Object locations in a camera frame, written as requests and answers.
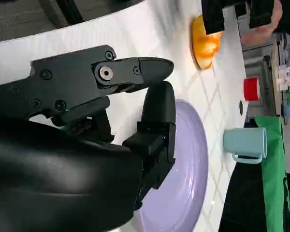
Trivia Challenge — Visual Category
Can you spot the green cloth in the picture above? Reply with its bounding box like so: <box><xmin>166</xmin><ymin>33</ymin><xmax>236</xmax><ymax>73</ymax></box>
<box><xmin>253</xmin><ymin>115</ymin><xmax>290</xmax><ymax>232</ymax></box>

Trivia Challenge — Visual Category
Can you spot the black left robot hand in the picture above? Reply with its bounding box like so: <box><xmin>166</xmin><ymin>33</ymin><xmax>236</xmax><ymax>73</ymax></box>
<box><xmin>202</xmin><ymin>0</ymin><xmax>275</xmax><ymax>35</ymax></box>

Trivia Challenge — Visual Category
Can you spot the grey workshop desk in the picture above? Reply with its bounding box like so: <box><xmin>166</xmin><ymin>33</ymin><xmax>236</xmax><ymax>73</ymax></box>
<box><xmin>241</xmin><ymin>42</ymin><xmax>290</xmax><ymax>125</ymax></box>

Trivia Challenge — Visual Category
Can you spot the black cloth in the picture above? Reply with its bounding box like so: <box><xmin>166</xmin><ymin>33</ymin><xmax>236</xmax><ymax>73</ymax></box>
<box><xmin>218</xmin><ymin>157</ymin><xmax>276</xmax><ymax>232</ymax></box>

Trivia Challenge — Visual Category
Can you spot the red cylinder cap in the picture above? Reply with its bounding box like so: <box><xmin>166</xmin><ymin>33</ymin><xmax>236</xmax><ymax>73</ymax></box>
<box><xmin>243</xmin><ymin>77</ymin><xmax>261</xmax><ymax>101</ymax></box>

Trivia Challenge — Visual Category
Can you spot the orange white toy bread roll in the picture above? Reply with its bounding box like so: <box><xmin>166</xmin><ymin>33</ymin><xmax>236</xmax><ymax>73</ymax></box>
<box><xmin>190</xmin><ymin>14</ymin><xmax>223</xmax><ymax>71</ymax></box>

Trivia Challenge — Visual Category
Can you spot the person's hand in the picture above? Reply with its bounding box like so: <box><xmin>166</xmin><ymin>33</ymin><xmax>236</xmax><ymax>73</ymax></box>
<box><xmin>240</xmin><ymin>0</ymin><xmax>284</xmax><ymax>45</ymax></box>

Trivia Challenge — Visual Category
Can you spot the pale green mug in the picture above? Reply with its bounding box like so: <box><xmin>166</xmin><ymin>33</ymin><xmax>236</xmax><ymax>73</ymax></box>
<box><xmin>223</xmin><ymin>127</ymin><xmax>268</xmax><ymax>165</ymax></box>

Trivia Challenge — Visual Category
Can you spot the lilac plate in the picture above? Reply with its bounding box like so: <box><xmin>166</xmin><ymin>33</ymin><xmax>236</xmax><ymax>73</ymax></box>
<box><xmin>132</xmin><ymin>100</ymin><xmax>208</xmax><ymax>232</ymax></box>

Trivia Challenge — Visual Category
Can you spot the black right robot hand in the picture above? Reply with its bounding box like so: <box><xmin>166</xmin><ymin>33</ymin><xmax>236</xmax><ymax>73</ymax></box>
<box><xmin>0</xmin><ymin>45</ymin><xmax>176</xmax><ymax>232</ymax></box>

